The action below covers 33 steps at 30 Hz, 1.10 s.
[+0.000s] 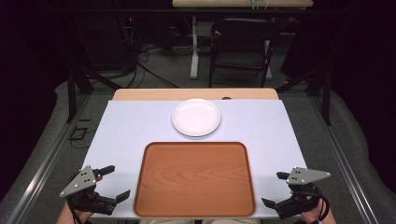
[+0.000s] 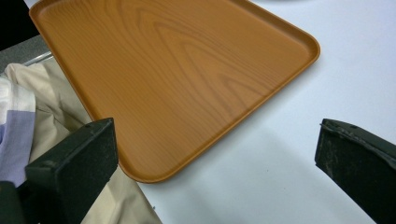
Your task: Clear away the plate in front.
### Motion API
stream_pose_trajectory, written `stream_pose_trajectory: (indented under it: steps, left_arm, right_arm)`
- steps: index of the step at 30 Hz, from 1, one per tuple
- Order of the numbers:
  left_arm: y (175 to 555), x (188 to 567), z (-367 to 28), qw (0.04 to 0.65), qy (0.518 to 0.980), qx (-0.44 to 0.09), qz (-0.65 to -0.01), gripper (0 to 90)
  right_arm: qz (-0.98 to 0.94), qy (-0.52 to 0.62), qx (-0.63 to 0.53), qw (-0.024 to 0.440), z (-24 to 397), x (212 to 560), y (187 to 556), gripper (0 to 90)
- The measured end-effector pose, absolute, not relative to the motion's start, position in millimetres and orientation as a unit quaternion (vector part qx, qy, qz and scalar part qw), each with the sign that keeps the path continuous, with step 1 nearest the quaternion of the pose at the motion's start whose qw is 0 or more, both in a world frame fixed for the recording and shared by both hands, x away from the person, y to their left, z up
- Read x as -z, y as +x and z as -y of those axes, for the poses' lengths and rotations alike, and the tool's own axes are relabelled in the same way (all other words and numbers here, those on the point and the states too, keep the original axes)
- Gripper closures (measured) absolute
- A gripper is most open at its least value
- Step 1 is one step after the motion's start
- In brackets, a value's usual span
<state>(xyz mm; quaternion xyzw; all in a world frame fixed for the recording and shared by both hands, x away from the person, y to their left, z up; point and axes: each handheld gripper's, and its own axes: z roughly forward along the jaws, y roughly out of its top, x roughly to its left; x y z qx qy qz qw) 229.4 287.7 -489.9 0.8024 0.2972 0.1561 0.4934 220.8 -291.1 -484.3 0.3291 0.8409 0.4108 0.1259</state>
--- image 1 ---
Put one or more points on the black folding chair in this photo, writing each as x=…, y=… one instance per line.
x=244, y=32

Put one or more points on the black horizontal frame bar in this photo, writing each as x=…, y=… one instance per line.
x=124, y=11

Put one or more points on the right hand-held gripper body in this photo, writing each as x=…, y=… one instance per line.
x=303, y=176

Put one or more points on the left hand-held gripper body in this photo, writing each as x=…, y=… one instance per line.
x=81, y=182

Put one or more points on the white table mat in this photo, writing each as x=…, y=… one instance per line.
x=124, y=130

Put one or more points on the white round plate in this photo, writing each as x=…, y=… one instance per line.
x=196, y=117

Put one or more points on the black metal stand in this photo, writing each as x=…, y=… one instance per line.
x=72, y=93
x=326, y=96

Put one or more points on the white desk leg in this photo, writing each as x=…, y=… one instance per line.
x=194, y=59
x=268, y=59

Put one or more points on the person's left hand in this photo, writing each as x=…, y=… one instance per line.
x=83, y=217

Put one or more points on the person's right hand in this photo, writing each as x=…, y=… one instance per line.
x=313, y=217

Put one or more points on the aluminium floor rail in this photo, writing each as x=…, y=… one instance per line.
x=46, y=165
x=345, y=165

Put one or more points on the brown wooden tray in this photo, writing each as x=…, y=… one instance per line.
x=194, y=179

